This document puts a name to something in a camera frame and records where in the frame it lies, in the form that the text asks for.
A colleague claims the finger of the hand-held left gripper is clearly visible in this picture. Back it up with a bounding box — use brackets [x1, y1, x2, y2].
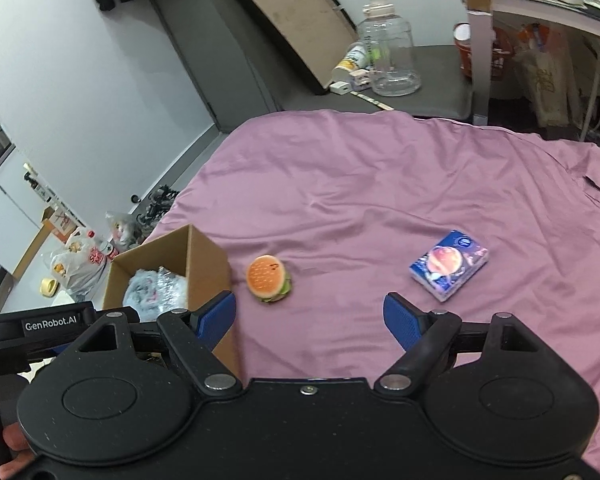
[95, 306, 142, 325]

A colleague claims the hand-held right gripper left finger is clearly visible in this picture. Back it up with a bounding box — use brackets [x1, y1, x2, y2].
[74, 290, 244, 394]

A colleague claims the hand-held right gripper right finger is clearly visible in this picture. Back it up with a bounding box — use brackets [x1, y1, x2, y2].
[374, 292, 537, 394]

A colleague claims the grey-blue fluffy towel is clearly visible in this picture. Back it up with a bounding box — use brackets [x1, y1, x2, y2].
[125, 268, 162, 317]

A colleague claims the brown cardboard box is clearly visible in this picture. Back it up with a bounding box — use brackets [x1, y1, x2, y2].
[102, 224, 242, 377]

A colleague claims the hamburger plush toy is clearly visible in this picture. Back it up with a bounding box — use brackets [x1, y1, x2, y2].
[246, 255, 294, 304]

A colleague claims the blue tissue pack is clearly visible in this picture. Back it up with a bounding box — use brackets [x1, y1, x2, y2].
[408, 229, 490, 303]

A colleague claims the person's left hand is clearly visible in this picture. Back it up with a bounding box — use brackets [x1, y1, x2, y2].
[0, 405, 37, 479]

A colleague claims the white red printed plastic bag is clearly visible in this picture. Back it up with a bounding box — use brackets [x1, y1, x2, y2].
[42, 229, 119, 297]

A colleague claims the clear plastic bag of items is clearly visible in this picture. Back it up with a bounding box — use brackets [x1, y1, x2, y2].
[104, 210, 142, 252]

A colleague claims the white floor cabinet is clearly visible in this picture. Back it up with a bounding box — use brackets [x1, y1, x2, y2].
[0, 145, 88, 281]

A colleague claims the purple bed blanket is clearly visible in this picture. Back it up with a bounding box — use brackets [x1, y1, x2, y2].
[141, 109, 600, 480]

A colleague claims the white yellow bottle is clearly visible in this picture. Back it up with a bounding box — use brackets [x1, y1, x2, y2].
[332, 42, 369, 86]

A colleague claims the large clear plastic jar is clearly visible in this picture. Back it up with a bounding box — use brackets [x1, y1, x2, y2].
[353, 0, 422, 97]

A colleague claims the red bucket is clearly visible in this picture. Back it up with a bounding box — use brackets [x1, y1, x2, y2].
[452, 22, 474, 79]

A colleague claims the beige hanging bag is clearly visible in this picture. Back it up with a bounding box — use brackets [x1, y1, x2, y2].
[516, 24, 582, 129]

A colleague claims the grey desk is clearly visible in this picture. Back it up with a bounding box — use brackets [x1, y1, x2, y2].
[461, 0, 600, 127]

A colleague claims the brown board with black frame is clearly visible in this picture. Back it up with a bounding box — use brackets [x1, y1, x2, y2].
[222, 0, 361, 96]

